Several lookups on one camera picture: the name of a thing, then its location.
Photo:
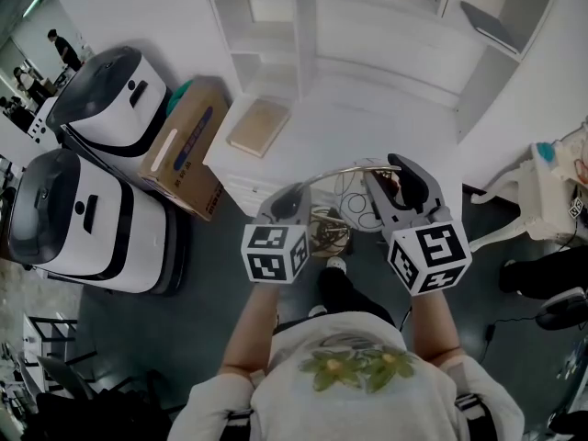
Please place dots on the patterned white cloth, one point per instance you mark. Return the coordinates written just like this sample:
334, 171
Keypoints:
572, 159

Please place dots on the tan hardcover book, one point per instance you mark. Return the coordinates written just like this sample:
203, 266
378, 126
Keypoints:
257, 129

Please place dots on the white ornate chair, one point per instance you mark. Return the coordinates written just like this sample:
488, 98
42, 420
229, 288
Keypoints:
537, 209

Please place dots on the white cabinet with holes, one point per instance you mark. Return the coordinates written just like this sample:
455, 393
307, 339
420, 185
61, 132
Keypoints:
40, 122

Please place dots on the white and black robot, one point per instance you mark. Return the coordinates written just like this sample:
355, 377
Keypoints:
92, 228
110, 104

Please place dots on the person's left forearm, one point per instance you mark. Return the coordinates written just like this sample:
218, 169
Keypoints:
252, 329

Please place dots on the black metal rack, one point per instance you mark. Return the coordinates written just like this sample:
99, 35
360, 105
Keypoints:
50, 333

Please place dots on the person's white floral shirt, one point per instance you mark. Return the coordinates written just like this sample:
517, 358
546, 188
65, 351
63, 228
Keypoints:
349, 402

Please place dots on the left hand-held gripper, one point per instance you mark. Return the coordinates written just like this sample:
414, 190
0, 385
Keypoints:
271, 253

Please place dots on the black chair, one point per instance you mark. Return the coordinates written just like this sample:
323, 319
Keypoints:
92, 411

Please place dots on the white table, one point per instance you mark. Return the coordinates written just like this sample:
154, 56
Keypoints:
367, 127

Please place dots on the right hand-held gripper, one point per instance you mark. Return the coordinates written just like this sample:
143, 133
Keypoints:
432, 255

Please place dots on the brown cardboard box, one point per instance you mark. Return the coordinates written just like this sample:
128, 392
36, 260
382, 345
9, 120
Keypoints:
186, 154

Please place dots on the person's right forearm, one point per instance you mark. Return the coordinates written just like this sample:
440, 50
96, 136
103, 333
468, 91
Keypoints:
432, 324

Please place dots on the person's white shoe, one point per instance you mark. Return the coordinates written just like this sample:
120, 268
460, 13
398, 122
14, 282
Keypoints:
336, 263
317, 311

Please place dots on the white shelf unit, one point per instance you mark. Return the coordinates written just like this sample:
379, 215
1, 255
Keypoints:
376, 30

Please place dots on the person's black trouser leg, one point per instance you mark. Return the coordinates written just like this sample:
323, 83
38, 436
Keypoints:
344, 292

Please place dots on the teal green bag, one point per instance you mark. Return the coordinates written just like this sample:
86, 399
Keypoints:
179, 95

